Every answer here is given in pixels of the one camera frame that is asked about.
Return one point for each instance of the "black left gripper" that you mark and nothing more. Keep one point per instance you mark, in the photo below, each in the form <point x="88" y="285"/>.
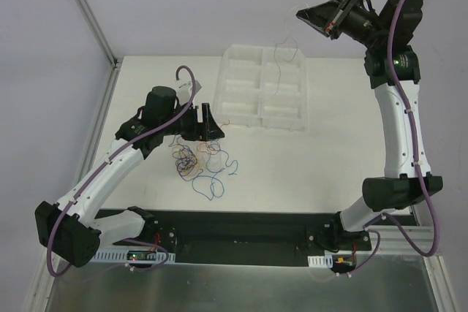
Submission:
<point x="198" y="126"/>

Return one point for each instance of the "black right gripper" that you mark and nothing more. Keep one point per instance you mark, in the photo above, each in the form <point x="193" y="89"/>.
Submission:
<point x="338" y="12"/>

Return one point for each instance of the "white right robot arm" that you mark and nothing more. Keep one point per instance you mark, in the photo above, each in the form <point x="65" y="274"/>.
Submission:
<point x="394" y="74"/>

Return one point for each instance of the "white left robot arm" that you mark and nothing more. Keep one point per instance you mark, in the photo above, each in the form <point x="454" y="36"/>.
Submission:
<point x="134" y="141"/>

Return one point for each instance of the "white plastic compartment tray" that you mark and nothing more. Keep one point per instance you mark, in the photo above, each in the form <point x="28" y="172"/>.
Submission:
<point x="262" y="87"/>

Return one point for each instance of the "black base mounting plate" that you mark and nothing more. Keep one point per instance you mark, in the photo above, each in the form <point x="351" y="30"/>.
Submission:
<point x="242" y="254"/>

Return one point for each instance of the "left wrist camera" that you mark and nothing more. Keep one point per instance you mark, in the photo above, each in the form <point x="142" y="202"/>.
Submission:
<point x="188" y="87"/>

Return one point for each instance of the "left aluminium frame post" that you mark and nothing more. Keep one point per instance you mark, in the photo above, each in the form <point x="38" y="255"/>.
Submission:
<point x="95" y="28"/>

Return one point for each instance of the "left white cable duct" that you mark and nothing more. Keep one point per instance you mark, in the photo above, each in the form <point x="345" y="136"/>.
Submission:
<point x="124" y="255"/>

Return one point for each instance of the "white cable duct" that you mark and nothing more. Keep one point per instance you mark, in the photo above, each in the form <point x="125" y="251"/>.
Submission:
<point x="324" y="261"/>
<point x="124" y="255"/>

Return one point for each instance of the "right white cable duct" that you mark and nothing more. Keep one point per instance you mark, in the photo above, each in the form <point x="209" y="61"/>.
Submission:
<point x="324" y="261"/>

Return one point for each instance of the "aluminium front rail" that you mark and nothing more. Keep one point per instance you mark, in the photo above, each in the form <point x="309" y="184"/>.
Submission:
<point x="402" y="235"/>

